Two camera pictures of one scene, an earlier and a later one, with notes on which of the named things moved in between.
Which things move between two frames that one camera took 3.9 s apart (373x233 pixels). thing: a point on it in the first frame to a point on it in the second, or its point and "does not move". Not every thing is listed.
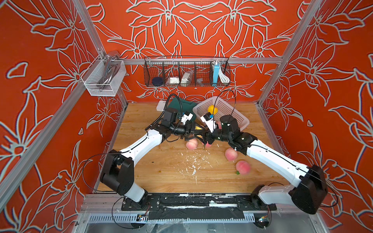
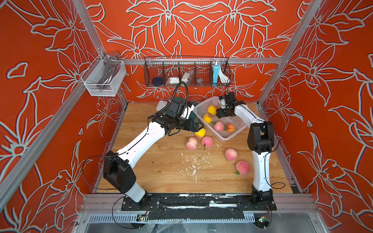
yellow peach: (211, 109) does not move
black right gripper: (229, 132) to (219, 111)
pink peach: (192, 144) does not move
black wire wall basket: (187, 71) does not move
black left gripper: (182, 127) to (183, 127)
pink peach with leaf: (219, 124) does not move
